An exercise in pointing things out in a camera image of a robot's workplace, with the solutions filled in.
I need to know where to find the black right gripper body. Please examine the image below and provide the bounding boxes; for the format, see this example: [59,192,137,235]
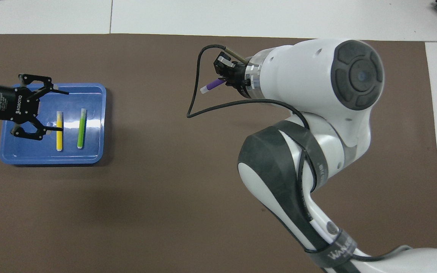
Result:
[234,64,250,97]

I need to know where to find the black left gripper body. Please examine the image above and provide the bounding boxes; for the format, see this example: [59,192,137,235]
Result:
[0,83,39,122]

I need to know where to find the purple pen white cap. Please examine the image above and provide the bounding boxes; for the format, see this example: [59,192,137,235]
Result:
[200,78,226,94]

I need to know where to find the yellow pen white cap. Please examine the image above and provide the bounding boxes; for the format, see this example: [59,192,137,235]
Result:
[56,111,64,152]

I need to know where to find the green pen white cap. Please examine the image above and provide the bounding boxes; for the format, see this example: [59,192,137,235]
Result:
[77,108,87,149]

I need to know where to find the blue plastic tray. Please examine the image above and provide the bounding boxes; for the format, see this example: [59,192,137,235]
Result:
[0,83,107,166]

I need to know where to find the brown table mat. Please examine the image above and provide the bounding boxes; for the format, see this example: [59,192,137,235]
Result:
[0,33,437,273]

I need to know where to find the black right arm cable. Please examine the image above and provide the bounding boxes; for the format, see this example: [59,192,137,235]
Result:
[187,45,412,262]

